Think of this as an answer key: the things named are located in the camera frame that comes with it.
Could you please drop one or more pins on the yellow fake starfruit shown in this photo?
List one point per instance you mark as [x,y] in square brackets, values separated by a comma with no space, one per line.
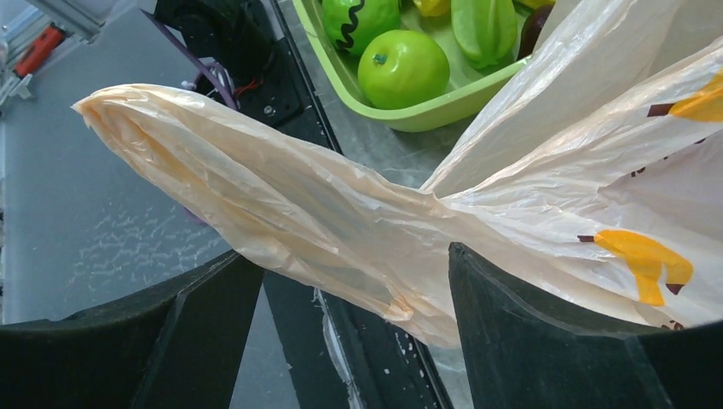
[432,8]

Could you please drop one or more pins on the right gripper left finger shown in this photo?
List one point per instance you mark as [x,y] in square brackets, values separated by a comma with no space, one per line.
[177,344]

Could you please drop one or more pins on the small fake watermelon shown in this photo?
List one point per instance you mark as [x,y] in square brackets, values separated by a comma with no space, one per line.
[352,25]

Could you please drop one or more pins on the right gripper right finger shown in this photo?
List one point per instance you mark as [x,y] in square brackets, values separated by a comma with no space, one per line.
[526,348]

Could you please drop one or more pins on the dark maroon fake fig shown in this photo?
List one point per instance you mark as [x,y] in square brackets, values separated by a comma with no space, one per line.
[532,29]

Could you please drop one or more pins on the bright green fake apple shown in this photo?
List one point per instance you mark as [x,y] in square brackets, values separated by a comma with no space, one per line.
[401,69]

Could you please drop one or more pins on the green fake starfruit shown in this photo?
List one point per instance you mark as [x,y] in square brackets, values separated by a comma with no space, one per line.
[485,30]

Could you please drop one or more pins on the translucent orange plastic bag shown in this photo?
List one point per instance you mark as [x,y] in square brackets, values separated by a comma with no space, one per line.
[595,174]

